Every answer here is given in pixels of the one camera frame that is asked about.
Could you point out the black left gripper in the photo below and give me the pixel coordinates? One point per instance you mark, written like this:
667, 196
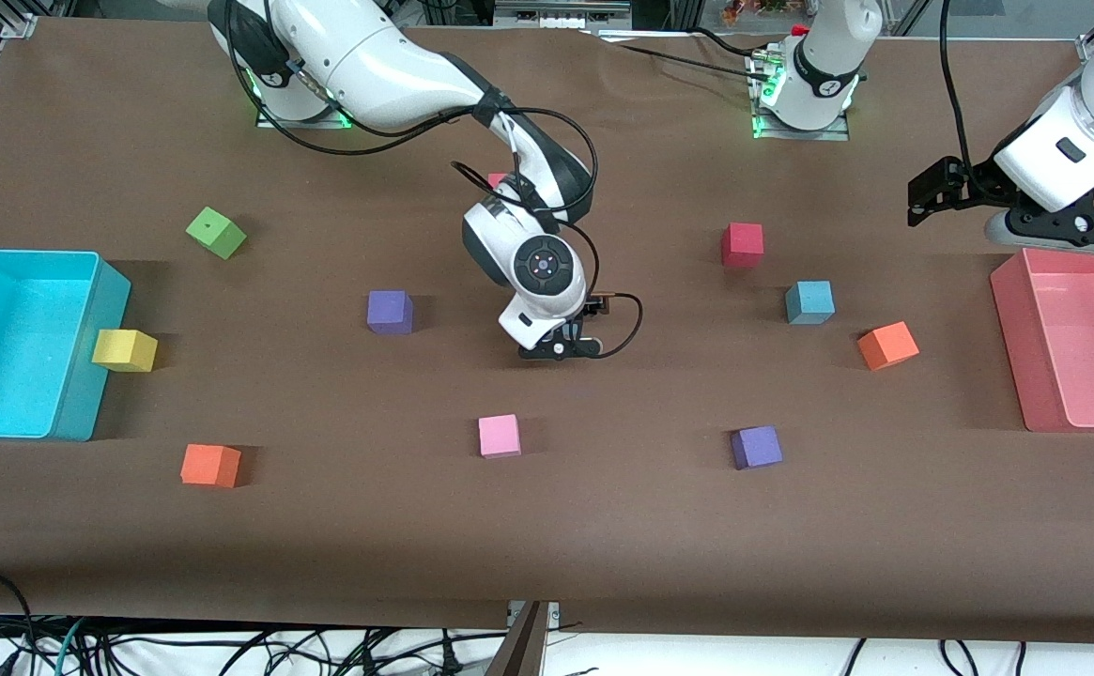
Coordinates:
967, 182

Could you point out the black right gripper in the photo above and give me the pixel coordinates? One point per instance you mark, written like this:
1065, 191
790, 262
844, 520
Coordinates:
593, 307

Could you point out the light blue foam block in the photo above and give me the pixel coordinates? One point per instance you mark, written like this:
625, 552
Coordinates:
809, 302

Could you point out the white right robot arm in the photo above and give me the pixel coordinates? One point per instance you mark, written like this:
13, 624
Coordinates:
368, 66

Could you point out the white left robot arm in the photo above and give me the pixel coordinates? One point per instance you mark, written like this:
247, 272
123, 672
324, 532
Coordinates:
1072, 141

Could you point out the pink foam block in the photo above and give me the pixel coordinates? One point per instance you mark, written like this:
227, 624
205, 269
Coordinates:
500, 437

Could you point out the orange foam block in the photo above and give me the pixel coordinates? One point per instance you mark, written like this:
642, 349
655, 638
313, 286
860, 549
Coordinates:
210, 467
887, 345

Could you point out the red foam block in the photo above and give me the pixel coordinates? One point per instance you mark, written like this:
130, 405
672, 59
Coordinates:
497, 179
743, 246

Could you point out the purple foam block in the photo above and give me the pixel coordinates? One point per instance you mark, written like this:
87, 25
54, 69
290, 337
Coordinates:
757, 448
390, 313

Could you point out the pink plastic bin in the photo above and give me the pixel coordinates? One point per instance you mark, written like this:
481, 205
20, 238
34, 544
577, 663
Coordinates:
1082, 347

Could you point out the brown table cover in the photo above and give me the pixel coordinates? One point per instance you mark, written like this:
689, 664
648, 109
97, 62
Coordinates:
546, 545

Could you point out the grey power strip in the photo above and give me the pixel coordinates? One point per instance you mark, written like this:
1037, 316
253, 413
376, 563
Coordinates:
556, 17

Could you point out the dark metal strut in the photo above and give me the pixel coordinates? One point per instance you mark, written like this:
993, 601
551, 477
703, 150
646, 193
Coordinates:
518, 652

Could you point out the green foam block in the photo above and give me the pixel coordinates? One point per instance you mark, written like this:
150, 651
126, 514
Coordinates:
218, 235

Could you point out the yellow foam block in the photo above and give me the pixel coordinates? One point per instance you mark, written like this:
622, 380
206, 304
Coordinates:
124, 349

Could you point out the cyan plastic bin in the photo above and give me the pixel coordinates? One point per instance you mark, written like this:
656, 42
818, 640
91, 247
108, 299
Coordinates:
11, 347

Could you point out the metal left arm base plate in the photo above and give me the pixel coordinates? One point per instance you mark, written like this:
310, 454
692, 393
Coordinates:
800, 134

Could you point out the aluminium frame profile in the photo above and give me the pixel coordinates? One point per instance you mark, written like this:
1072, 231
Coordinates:
1089, 45

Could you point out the metal table edge bracket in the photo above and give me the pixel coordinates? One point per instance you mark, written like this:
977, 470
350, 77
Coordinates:
551, 612

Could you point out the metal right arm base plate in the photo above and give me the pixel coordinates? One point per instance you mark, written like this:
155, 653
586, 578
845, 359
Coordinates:
274, 121

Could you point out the metal corner bracket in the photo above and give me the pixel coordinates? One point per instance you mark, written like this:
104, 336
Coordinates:
21, 25

